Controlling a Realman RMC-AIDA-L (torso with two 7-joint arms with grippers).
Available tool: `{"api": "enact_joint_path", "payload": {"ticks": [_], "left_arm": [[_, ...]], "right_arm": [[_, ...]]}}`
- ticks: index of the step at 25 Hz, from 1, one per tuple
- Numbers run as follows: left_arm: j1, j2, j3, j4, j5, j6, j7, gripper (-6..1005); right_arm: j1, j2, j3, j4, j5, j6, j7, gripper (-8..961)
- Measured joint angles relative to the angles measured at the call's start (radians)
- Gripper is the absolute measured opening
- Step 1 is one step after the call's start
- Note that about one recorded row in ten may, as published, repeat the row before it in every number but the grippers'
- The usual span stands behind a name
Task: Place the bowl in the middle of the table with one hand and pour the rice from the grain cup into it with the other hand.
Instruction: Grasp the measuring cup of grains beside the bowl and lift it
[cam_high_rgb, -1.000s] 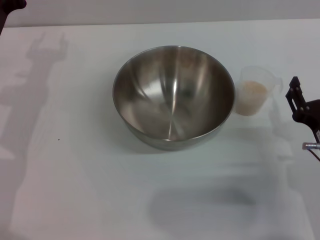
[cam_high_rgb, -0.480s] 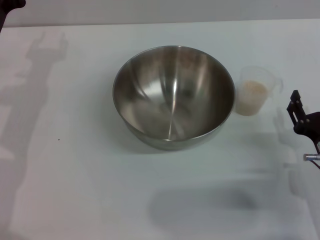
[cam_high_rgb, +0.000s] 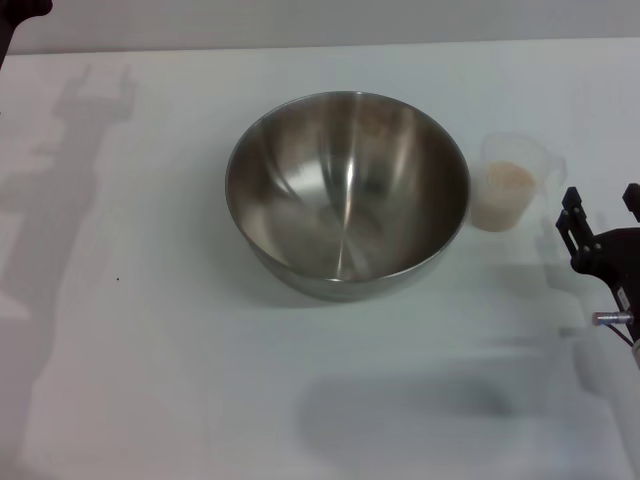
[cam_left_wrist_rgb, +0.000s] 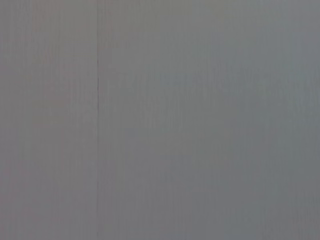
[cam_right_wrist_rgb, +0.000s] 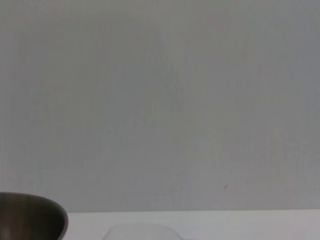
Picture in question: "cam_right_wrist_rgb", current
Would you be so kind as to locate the clear plastic measuring cup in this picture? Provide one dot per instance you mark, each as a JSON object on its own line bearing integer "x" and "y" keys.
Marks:
{"x": 142, "y": 232}

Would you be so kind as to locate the stainless steel mixing bowl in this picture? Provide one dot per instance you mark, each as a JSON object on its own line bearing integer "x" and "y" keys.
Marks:
{"x": 27, "y": 217}

